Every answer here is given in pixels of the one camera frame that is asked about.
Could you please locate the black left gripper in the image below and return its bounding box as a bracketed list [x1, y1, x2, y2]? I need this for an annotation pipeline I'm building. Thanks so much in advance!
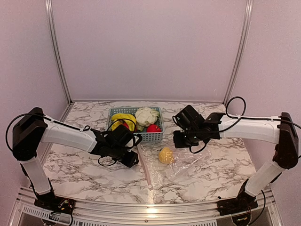
[110, 145, 140, 168]

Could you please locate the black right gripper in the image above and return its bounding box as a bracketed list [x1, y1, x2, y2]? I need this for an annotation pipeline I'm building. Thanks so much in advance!
[173, 128, 202, 148]

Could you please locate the clear zip top bag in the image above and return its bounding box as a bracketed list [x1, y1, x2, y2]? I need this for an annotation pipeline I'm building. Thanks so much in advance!
[137, 142, 211, 190]

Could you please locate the light blue plastic basket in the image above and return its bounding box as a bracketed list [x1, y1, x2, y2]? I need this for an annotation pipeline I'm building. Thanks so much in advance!
[107, 106, 164, 143]

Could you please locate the orange fake peach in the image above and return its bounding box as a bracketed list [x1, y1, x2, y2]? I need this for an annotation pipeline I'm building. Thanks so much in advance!
[158, 147, 174, 164]

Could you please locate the yellow fake banana bunch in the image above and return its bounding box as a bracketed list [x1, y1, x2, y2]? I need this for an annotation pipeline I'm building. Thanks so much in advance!
[111, 113, 137, 132]

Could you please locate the white fake cauliflower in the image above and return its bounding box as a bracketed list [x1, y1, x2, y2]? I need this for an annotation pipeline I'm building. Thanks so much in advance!
[135, 107, 160, 127]

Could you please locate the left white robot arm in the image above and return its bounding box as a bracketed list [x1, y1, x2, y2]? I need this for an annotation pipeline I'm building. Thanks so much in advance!
[5, 107, 143, 210]

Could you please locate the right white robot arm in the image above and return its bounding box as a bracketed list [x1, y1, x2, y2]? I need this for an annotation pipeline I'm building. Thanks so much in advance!
[172, 105, 299, 211]

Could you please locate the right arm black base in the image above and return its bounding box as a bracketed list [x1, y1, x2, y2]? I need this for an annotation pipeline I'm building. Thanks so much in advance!
[217, 179, 258, 216]

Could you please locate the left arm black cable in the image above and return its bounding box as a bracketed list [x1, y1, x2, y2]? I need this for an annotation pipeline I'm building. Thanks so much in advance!
[97, 131, 143, 167]

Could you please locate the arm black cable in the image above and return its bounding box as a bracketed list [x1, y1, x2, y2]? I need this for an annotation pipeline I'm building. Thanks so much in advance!
[173, 96, 246, 154]
[97, 131, 143, 167]

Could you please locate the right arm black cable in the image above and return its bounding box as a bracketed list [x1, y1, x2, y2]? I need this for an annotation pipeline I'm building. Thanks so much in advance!
[173, 96, 246, 154]

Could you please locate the front aluminium table rail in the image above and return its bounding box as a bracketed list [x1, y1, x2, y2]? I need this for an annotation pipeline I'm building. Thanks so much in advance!
[9, 187, 283, 226]

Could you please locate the right aluminium frame post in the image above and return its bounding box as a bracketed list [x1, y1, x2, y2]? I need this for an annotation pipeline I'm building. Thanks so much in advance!
[223, 0, 253, 105]

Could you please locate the aluminium frame post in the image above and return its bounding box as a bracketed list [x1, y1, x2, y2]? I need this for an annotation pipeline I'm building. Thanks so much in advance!
[45, 0, 72, 105]
[223, 0, 253, 105]

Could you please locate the left aluminium frame post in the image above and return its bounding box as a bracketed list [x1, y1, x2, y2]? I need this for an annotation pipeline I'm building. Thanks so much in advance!
[45, 0, 72, 105]

